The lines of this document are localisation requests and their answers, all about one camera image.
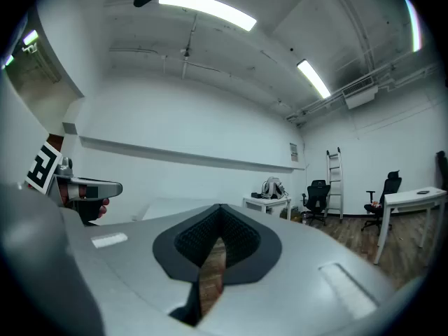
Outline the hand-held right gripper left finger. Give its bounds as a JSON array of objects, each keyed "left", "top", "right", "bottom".
[{"left": 152, "top": 204, "right": 222, "bottom": 328}]

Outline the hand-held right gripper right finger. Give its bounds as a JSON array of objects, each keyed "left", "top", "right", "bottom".
[{"left": 219, "top": 204, "right": 283, "bottom": 287}]

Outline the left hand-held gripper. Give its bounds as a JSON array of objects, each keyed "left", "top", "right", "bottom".
[{"left": 23, "top": 140, "right": 124, "bottom": 228}]

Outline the person's left hand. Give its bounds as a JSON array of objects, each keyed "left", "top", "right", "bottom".
[{"left": 57, "top": 183, "right": 111, "bottom": 221}]

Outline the white small table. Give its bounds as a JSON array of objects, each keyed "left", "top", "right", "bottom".
[{"left": 241, "top": 193, "right": 293, "bottom": 221}]

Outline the grey white backpack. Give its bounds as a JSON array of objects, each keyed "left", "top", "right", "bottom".
[{"left": 261, "top": 176, "right": 286, "bottom": 200}]

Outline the black office chair low back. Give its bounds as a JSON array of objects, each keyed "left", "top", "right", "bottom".
[{"left": 302, "top": 179, "right": 332, "bottom": 228}]

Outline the aluminium ladder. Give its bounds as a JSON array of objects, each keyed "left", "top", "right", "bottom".
[{"left": 325, "top": 146, "right": 345, "bottom": 222}]

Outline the black office chair with headrest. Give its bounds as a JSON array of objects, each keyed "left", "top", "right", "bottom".
[{"left": 360, "top": 169, "right": 403, "bottom": 237}]

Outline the white long desk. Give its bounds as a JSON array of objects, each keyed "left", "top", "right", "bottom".
[{"left": 373, "top": 185, "right": 448, "bottom": 266}]

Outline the white ceiling pipe run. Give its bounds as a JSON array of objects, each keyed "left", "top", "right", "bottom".
[{"left": 285, "top": 61, "right": 440, "bottom": 127}]

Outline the short ceiling light panel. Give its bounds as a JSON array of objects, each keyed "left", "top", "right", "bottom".
[{"left": 296, "top": 58, "right": 332, "bottom": 99}]

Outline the dark chair back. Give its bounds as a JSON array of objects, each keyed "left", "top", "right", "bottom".
[{"left": 435, "top": 150, "right": 448, "bottom": 192}]

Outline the long ceiling light panel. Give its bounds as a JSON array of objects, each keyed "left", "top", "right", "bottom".
[{"left": 158, "top": 0, "right": 258, "bottom": 32}]

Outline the curved ceiling light strip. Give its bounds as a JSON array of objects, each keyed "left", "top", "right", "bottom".
[{"left": 403, "top": 0, "right": 424, "bottom": 53}]

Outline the white wall air conditioner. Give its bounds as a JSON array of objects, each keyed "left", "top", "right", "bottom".
[{"left": 341, "top": 76, "right": 379, "bottom": 111}]

